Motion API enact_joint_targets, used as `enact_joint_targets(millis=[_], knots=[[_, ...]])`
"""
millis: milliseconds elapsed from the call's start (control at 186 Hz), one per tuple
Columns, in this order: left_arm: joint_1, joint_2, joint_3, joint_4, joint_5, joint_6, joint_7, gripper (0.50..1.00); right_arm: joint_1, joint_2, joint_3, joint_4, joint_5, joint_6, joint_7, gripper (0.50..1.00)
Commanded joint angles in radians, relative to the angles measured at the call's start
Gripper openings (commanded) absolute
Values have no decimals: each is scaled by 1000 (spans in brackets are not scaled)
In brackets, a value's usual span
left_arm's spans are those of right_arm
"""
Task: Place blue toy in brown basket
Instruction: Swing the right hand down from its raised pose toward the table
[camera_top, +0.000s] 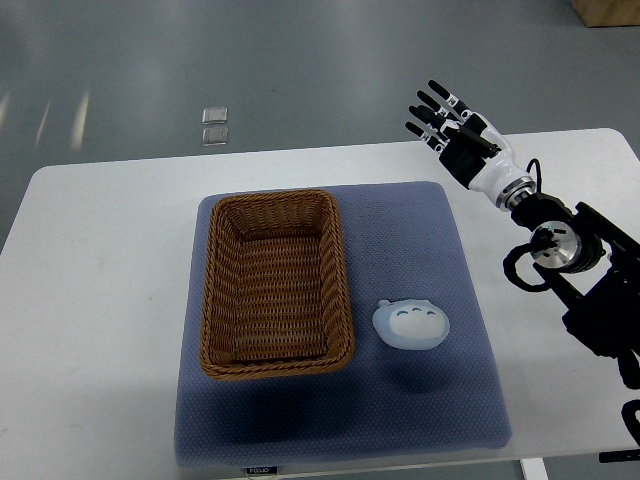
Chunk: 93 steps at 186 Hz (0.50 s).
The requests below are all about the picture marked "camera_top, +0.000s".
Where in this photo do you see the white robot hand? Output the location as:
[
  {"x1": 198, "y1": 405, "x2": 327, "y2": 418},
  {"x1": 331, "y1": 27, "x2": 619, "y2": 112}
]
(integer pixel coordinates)
[{"x1": 405, "y1": 79, "x2": 533, "y2": 206}]

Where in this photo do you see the blue white plush toy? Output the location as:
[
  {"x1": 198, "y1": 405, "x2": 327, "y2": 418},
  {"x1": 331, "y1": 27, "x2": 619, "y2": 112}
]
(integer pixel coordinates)
[{"x1": 372, "y1": 299, "x2": 450, "y2": 351}]

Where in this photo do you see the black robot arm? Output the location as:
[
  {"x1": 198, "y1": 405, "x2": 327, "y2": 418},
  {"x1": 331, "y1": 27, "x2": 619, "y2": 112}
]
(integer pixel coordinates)
[{"x1": 405, "y1": 80, "x2": 639, "y2": 390}]

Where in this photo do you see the brown wicker basket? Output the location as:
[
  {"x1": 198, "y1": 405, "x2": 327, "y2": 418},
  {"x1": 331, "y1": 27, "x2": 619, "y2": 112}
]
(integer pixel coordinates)
[{"x1": 199, "y1": 189, "x2": 355, "y2": 381}]

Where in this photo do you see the cardboard box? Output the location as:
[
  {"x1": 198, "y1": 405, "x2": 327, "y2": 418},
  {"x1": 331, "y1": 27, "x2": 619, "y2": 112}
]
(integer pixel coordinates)
[{"x1": 570, "y1": 0, "x2": 639, "y2": 28}]

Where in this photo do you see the lower floor plate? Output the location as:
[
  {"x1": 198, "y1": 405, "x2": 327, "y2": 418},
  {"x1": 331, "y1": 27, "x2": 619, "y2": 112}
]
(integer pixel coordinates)
[{"x1": 202, "y1": 126, "x2": 229, "y2": 146}]

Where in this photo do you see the floor plate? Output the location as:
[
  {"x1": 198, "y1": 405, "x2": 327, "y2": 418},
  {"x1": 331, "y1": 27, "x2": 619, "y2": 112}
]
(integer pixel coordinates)
[
  {"x1": 202, "y1": 106, "x2": 228, "y2": 125},
  {"x1": 202, "y1": 126, "x2": 229, "y2": 146}
]

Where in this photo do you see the upper floor plate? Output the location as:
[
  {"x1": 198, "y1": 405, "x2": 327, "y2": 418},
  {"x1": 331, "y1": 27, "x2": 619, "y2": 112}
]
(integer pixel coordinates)
[{"x1": 202, "y1": 106, "x2": 228, "y2": 125}]

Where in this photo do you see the white table leg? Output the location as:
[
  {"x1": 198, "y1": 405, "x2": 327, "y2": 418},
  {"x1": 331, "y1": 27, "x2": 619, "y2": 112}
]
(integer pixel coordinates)
[{"x1": 520, "y1": 457, "x2": 549, "y2": 480}]

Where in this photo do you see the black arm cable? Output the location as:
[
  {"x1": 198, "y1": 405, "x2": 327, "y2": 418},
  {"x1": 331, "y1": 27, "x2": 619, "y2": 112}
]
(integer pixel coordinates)
[{"x1": 501, "y1": 242, "x2": 551, "y2": 293}]

